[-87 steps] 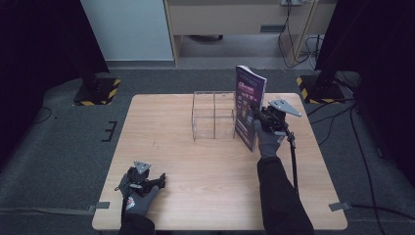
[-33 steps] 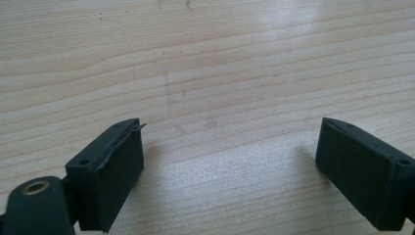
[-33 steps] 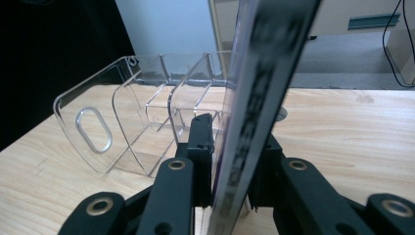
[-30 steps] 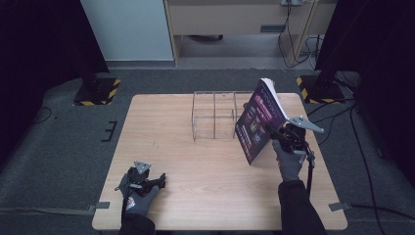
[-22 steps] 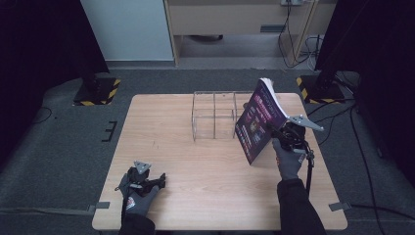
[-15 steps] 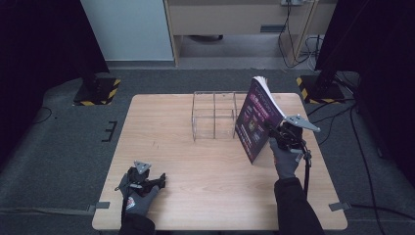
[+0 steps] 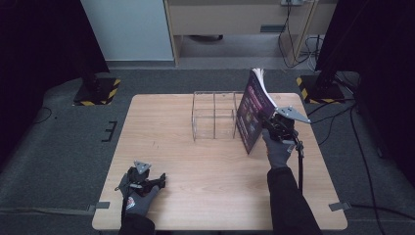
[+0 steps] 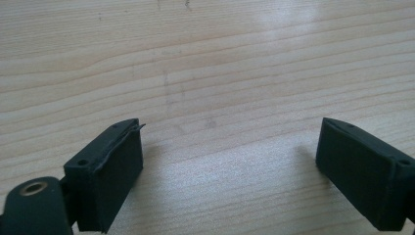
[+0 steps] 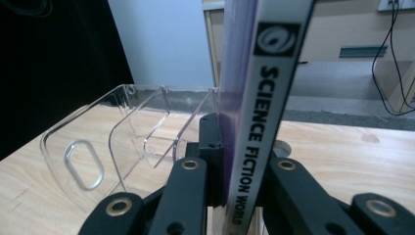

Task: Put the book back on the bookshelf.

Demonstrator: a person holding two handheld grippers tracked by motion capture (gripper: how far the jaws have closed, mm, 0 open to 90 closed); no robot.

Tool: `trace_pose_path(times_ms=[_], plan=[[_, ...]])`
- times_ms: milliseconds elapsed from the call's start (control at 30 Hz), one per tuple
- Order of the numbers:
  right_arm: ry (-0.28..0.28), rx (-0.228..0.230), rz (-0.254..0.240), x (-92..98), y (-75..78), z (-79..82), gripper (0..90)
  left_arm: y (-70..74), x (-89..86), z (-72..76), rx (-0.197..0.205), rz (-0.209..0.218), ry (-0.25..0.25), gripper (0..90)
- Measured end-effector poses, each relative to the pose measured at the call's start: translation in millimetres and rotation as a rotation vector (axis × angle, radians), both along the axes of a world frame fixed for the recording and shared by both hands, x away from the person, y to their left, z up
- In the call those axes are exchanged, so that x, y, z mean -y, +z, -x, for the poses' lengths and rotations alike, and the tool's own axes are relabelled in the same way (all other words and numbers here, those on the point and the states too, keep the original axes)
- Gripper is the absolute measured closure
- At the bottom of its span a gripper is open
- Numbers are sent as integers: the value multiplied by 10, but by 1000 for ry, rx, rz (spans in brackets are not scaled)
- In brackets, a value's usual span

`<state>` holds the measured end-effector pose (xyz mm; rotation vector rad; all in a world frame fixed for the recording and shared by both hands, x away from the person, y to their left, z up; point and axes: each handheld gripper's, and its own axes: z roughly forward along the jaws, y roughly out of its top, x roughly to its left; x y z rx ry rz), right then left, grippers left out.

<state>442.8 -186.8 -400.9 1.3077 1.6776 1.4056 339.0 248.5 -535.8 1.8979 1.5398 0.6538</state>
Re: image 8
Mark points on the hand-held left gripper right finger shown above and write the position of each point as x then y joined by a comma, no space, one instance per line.
362,169

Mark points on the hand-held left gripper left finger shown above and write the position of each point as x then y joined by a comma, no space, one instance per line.
104,176

